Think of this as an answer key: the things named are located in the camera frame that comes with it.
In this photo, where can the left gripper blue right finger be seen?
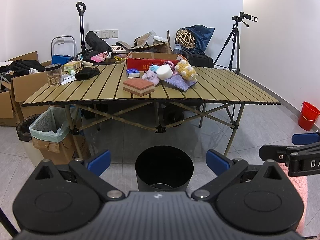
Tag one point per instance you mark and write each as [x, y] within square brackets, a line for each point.
[217, 162]

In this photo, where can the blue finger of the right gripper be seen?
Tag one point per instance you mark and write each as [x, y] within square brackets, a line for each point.
[305, 138]

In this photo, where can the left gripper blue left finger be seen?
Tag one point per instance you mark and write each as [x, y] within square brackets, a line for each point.
[98, 163]

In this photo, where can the red layered sponge block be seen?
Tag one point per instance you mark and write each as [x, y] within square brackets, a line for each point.
[138, 86]

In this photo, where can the purple knit pouch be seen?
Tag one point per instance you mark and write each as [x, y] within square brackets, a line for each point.
[179, 82]

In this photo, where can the blue tissue pack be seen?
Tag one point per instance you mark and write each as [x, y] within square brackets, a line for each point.
[132, 73]

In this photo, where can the yellow plush hamster toy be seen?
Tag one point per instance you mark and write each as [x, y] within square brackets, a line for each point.
[186, 71]

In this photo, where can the lilac fuzzy plush cloth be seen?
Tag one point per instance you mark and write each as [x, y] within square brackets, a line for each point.
[151, 76]

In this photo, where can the white round foam puck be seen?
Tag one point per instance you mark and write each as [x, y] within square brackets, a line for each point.
[164, 72]

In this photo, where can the light blue plush toy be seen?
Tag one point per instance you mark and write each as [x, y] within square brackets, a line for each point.
[153, 68]

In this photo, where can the black round trash bin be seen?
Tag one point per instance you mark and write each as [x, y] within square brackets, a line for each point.
[163, 168]

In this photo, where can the red plastic bucket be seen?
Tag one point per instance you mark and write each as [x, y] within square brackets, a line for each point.
[308, 116]

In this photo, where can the cardboard bin with green liner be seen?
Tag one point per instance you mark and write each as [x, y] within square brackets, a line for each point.
[51, 135]

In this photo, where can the olive folding slat table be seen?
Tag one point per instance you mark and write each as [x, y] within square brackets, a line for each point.
[219, 95]

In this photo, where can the black cloth on table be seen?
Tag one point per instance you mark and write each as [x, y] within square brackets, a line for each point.
[86, 73]

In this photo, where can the yellow small carton box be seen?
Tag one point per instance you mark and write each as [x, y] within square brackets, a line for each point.
[72, 65]

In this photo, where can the clear jar with snacks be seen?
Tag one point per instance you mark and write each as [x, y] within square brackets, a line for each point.
[54, 74]

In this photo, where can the black suitcase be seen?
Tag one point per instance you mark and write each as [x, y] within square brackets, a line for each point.
[198, 60]

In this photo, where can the red cardboard fruit box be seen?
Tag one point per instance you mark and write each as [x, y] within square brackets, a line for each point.
[141, 61]

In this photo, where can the folding step stool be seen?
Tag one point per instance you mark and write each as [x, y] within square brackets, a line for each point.
[62, 49]

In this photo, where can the blue water bottle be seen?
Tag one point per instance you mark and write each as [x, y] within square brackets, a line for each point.
[177, 49]

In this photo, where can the brown cardboard box open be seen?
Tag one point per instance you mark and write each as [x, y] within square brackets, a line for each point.
[151, 42]

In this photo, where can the woven rattan ball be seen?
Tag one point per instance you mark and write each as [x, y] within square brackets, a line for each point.
[185, 38]

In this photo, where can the dark blue velvet bag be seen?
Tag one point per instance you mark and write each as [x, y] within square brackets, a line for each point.
[202, 35]

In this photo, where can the black drawstring bag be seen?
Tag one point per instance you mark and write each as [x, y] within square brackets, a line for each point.
[96, 43]

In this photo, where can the white wall socket strip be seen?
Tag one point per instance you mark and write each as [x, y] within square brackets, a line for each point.
[112, 33]

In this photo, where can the black trolley handle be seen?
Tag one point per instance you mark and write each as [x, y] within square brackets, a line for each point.
[81, 8]

